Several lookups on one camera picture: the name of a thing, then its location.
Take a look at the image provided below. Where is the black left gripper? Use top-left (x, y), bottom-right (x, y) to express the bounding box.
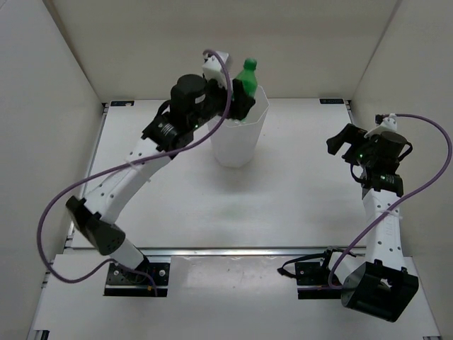
top-left (188, 74), bottom-right (254, 130)

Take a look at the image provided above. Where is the green plastic soda bottle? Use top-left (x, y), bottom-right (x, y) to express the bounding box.
top-left (235, 58), bottom-right (258, 98)

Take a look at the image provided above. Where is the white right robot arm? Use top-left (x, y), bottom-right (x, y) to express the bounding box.
top-left (318, 121), bottom-right (419, 322)

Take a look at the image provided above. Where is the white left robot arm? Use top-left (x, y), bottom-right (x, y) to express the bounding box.
top-left (66, 74), bottom-right (256, 283)

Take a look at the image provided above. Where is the white octagonal plastic bin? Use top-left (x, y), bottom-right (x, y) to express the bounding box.
top-left (210, 86), bottom-right (269, 168)

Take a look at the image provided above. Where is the dark right table sticker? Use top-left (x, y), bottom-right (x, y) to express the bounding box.
top-left (319, 98), bottom-right (344, 105)

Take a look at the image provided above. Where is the dark table sticker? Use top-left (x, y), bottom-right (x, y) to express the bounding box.
top-left (319, 98), bottom-right (344, 105)
top-left (110, 101), bottom-right (134, 107)

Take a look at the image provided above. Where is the dark left table sticker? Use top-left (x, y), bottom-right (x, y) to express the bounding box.
top-left (110, 101), bottom-right (134, 107)

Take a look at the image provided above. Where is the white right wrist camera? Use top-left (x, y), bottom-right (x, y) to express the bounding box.
top-left (365, 113), bottom-right (398, 138)

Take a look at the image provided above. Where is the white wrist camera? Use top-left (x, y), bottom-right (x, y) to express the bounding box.
top-left (365, 113), bottom-right (398, 138)
top-left (202, 51), bottom-right (231, 88)

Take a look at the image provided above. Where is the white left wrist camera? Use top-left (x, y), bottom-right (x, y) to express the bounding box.
top-left (202, 51), bottom-right (231, 88)

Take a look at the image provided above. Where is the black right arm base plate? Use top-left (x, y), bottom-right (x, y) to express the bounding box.
top-left (277, 247), bottom-right (341, 300)

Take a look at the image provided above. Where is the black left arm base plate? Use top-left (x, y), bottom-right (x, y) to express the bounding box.
top-left (104, 259), bottom-right (171, 298)

